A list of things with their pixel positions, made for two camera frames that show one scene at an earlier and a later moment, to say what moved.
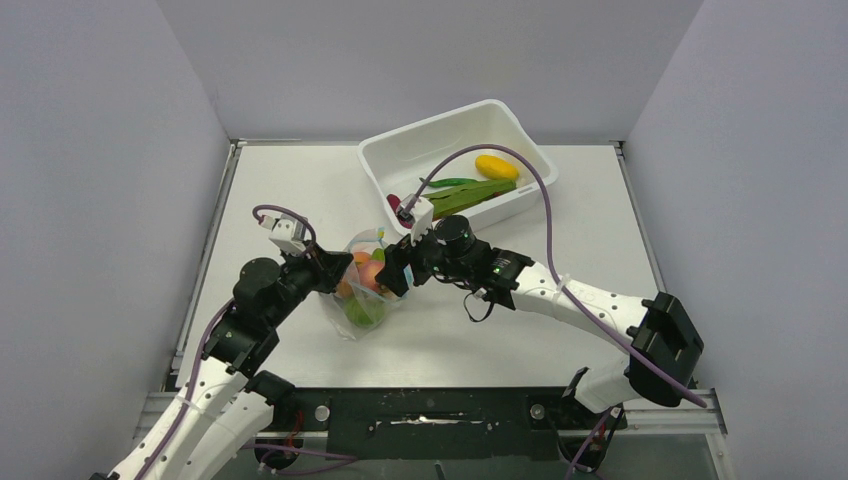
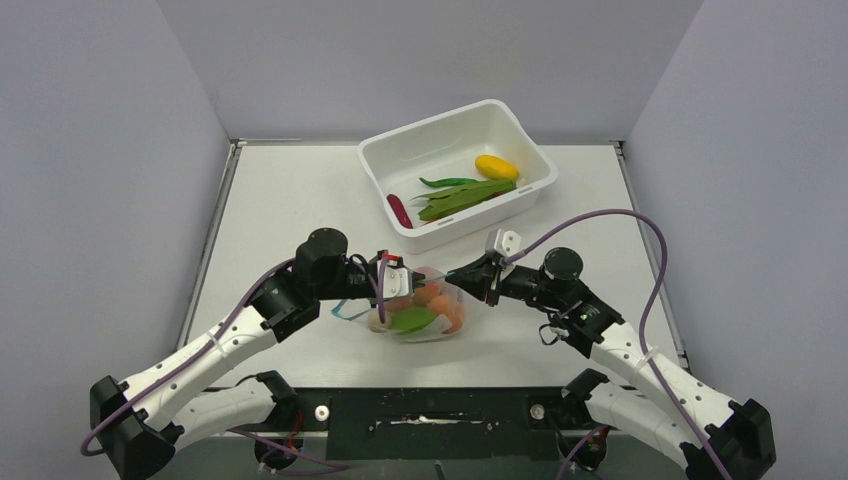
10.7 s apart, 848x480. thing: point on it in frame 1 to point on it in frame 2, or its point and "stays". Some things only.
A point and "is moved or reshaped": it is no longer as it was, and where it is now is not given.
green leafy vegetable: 452,201 stays
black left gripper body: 306,272 to 354,282
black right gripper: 394,274 to 482,277
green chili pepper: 449,181 stays
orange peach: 345,289 is moved or reshaped
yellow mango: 495,167 stays
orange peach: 361,258 is moved or reshaped
